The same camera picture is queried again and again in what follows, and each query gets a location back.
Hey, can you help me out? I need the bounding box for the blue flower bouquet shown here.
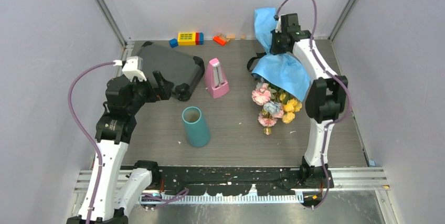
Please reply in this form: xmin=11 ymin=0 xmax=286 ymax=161
xmin=251 ymin=7 xmax=309 ymax=135

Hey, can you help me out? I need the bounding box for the grey black case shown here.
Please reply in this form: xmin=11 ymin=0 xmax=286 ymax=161
xmin=136 ymin=41 xmax=205 ymax=101

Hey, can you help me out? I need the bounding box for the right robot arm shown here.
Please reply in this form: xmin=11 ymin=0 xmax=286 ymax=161
xmin=270 ymin=29 xmax=348 ymax=190

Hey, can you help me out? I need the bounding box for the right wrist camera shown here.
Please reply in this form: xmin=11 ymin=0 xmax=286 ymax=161
xmin=275 ymin=13 xmax=301 ymax=33

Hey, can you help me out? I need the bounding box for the purple cable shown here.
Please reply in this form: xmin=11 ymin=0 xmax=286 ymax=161
xmin=273 ymin=0 xmax=353 ymax=211
xmin=67 ymin=61 xmax=123 ymax=224

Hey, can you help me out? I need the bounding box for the black ribbon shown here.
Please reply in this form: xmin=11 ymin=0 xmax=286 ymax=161
xmin=246 ymin=52 xmax=267 ymax=72

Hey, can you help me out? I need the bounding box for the blue toy cube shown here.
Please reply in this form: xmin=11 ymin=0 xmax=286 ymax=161
xmin=169 ymin=38 xmax=178 ymax=48

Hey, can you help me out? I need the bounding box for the red blue toy block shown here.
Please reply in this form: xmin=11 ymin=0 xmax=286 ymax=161
xmin=195 ymin=33 xmax=204 ymax=45

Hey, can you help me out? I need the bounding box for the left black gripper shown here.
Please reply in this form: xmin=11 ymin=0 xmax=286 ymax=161
xmin=127 ymin=70 xmax=173 ymax=114

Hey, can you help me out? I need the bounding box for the orange red toy block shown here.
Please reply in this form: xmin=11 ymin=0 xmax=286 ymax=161
xmin=213 ymin=36 xmax=227 ymax=46

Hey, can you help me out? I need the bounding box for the yellow toy block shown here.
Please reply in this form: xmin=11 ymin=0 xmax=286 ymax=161
xmin=177 ymin=32 xmax=197 ymax=46

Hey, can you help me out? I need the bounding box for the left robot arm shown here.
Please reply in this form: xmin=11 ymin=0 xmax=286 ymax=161
xmin=67 ymin=71 xmax=174 ymax=223

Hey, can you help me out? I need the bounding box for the aluminium frame rail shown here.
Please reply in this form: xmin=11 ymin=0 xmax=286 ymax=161
xmin=73 ymin=166 xmax=391 ymax=205

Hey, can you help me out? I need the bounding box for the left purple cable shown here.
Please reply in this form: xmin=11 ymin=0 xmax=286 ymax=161
xmin=67 ymin=61 xmax=123 ymax=224

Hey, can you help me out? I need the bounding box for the pink metronome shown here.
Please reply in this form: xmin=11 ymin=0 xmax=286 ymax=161
xmin=205 ymin=58 xmax=230 ymax=99

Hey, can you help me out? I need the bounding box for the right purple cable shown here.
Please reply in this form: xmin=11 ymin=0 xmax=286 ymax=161
xmin=273 ymin=0 xmax=353 ymax=211

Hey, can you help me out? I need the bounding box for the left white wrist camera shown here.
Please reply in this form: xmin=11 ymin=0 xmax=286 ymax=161
xmin=122 ymin=56 xmax=147 ymax=82

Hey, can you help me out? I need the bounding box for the teal vase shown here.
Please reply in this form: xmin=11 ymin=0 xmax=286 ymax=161
xmin=182 ymin=106 xmax=211 ymax=147

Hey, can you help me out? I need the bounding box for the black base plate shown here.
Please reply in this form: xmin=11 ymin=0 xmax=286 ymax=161
xmin=148 ymin=166 xmax=334 ymax=196

